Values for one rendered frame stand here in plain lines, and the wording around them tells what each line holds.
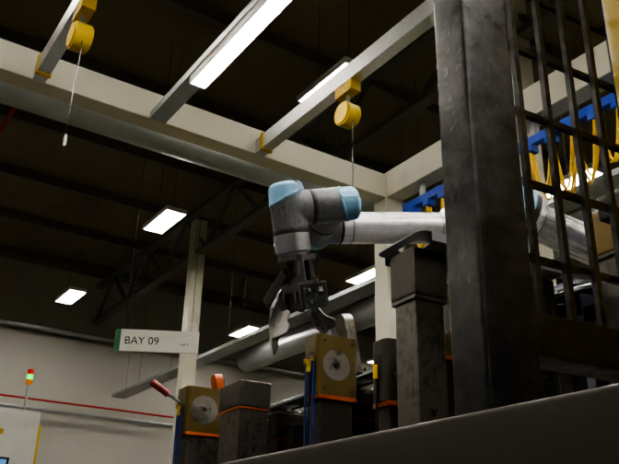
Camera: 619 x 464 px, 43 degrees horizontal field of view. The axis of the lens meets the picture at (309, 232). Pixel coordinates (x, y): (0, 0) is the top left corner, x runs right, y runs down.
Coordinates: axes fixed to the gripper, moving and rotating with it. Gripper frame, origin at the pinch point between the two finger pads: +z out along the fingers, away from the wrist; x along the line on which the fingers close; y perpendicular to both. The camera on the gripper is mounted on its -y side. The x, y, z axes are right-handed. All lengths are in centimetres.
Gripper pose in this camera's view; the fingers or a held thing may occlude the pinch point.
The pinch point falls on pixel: (301, 350)
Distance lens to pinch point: 165.3
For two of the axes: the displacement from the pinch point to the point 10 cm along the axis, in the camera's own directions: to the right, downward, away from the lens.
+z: 1.4, 9.9, -0.9
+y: 5.9, -1.5, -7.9
